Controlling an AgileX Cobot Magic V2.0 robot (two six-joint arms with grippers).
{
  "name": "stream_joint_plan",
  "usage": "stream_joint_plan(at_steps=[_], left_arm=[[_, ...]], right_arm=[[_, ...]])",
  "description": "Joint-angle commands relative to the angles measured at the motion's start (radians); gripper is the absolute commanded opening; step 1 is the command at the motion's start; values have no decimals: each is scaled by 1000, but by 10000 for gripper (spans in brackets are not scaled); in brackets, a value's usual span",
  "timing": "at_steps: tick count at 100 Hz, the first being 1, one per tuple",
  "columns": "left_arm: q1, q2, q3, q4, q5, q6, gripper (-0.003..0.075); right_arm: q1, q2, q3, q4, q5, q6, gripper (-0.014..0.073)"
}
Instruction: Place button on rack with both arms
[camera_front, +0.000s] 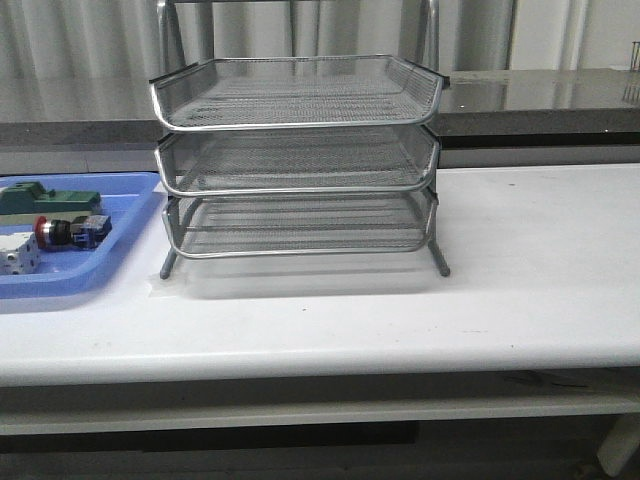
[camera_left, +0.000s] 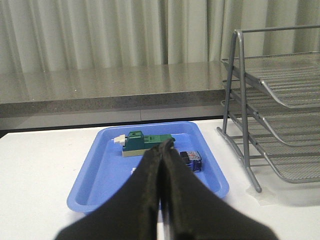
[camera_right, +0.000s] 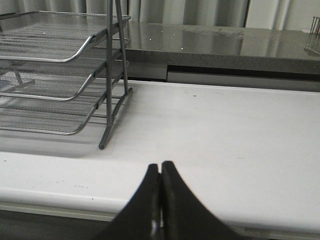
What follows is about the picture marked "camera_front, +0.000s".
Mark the red emergency push button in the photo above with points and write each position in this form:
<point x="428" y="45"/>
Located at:
<point x="83" y="232"/>

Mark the silver mesh top tray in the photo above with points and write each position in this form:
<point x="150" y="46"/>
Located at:
<point x="296" y="92"/>

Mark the blue plastic tray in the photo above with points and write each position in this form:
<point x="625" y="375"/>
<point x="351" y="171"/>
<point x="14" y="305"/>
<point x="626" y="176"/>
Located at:
<point x="128" y="198"/>

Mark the green electrical module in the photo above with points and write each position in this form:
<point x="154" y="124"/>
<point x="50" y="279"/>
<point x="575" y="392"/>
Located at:
<point x="32" y="197"/>

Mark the white plastic block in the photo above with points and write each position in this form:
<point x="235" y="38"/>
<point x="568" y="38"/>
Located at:
<point x="20" y="253"/>

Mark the grey stone counter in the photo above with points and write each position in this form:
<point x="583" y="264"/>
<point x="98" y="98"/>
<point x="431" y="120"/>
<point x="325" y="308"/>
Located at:
<point x="479" y="109"/>

